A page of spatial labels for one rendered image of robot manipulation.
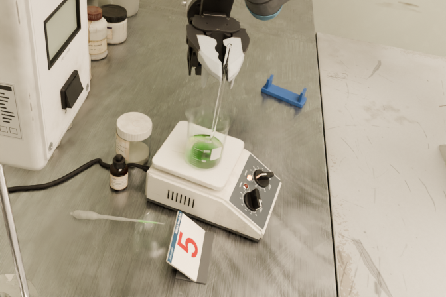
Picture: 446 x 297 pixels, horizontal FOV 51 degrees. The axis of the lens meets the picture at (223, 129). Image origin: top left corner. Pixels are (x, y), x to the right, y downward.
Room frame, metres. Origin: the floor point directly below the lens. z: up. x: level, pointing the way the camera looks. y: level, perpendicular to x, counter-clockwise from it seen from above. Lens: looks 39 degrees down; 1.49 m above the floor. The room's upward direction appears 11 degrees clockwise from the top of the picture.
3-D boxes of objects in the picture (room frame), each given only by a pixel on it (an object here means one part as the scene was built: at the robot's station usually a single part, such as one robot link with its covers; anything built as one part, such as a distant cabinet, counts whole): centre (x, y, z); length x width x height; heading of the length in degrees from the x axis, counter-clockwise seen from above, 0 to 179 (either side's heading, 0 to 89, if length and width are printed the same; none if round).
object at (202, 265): (0.42, 0.01, 0.92); 0.09 x 0.06 x 0.04; 1
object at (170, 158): (0.55, 0.03, 0.98); 0.12 x 0.12 x 0.01; 78
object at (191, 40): (0.60, 0.05, 1.16); 0.09 x 0.05 x 0.02; 13
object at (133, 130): (0.59, 0.15, 0.94); 0.06 x 0.06 x 0.08
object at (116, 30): (0.98, 0.31, 0.94); 0.07 x 0.07 x 0.07
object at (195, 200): (0.54, 0.00, 0.94); 0.22 x 0.13 x 0.08; 78
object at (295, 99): (0.88, -0.12, 0.92); 0.10 x 0.03 x 0.04; 70
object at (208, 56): (0.56, 0.04, 1.13); 0.09 x 0.03 x 0.06; 13
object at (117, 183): (0.52, 0.15, 0.93); 0.03 x 0.03 x 0.07
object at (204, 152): (0.53, 0.02, 1.03); 0.07 x 0.06 x 0.08; 83
